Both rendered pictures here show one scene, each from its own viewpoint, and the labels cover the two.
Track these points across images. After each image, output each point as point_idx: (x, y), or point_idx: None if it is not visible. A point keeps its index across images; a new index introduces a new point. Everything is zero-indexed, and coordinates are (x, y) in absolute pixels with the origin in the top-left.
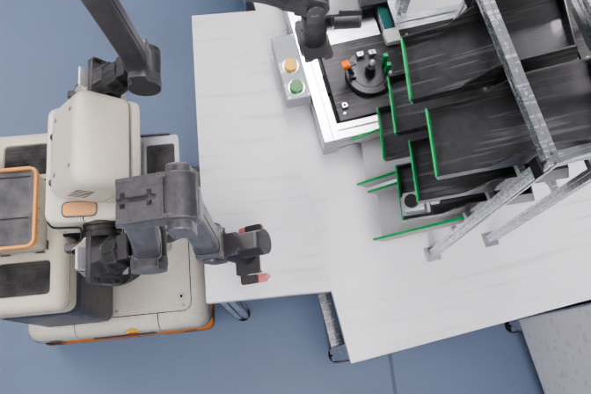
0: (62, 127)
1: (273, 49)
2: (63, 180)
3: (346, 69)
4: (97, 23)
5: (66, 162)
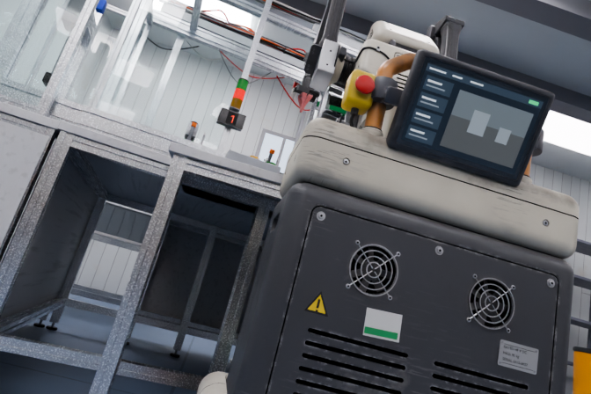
0: (397, 29)
1: (236, 156)
2: (433, 41)
3: (272, 156)
4: (346, 0)
5: (422, 36)
